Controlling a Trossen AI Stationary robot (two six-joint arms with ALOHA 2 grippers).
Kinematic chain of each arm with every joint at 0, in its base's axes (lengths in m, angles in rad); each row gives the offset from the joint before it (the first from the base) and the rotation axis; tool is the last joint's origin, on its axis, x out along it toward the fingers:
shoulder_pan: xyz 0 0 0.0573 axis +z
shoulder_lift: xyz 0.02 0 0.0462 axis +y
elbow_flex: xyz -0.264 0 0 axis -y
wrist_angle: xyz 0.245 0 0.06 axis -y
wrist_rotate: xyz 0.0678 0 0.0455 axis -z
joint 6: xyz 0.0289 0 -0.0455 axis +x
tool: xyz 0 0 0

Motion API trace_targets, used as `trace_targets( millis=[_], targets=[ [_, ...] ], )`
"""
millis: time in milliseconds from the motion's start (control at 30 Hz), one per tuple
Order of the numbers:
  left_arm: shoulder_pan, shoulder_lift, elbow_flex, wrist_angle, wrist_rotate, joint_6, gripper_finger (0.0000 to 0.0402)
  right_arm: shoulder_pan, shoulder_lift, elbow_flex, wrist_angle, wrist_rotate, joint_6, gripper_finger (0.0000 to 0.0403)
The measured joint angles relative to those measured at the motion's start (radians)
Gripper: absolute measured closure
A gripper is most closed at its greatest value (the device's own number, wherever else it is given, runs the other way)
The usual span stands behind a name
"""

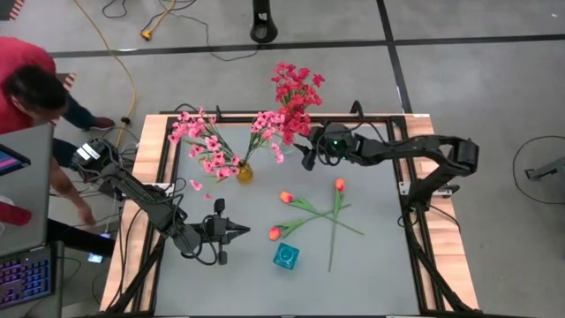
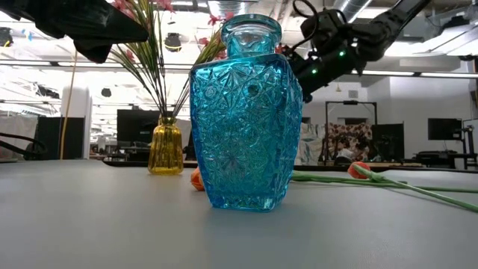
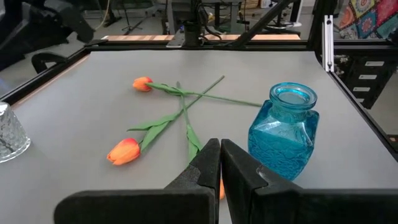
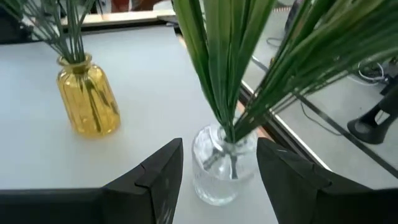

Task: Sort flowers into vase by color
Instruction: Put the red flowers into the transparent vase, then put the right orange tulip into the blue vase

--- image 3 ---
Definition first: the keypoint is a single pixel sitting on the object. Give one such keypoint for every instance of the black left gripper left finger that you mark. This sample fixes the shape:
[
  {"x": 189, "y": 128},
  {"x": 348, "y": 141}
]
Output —
[{"x": 140, "y": 207}]

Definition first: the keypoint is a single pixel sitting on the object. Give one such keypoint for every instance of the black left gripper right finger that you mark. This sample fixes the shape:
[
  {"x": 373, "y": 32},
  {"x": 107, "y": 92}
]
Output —
[{"x": 311, "y": 207}]

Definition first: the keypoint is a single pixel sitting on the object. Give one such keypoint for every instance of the orange artificial tulip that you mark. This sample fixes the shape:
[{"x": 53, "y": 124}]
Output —
[
  {"x": 124, "y": 151},
  {"x": 193, "y": 143},
  {"x": 142, "y": 84}
]

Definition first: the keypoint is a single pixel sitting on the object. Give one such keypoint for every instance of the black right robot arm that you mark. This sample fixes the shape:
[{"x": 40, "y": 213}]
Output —
[{"x": 31, "y": 28}]

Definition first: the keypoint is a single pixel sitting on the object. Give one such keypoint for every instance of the blue cut-glass vase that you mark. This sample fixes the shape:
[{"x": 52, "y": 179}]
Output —
[{"x": 280, "y": 146}]

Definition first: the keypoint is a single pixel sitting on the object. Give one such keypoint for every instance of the clear glass vase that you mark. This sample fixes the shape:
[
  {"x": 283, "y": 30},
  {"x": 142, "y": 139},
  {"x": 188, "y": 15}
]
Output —
[{"x": 12, "y": 133}]

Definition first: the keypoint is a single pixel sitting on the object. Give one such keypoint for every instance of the black drawer cabinet with labels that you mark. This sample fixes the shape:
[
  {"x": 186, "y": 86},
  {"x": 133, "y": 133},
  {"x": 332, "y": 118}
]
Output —
[{"x": 373, "y": 84}]

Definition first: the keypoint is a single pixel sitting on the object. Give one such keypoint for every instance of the silver aluminium profile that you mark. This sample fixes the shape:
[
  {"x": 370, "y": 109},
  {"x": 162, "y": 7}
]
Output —
[{"x": 328, "y": 43}]

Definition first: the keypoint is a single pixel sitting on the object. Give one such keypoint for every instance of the black arched hook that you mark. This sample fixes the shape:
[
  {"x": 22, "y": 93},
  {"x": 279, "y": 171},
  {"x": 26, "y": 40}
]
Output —
[{"x": 46, "y": 55}]

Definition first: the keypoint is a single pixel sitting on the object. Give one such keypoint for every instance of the black diagonal strut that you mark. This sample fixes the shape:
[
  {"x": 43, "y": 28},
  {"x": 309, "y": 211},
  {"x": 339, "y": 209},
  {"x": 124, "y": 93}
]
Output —
[{"x": 261, "y": 23}]

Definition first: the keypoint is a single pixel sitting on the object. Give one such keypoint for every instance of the colourful patchwork quilt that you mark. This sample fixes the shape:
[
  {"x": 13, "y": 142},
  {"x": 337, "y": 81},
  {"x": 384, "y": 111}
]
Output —
[{"x": 373, "y": 18}]

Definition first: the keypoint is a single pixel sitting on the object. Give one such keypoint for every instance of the black aluminium table frame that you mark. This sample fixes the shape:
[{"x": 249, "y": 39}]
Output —
[{"x": 264, "y": 47}]

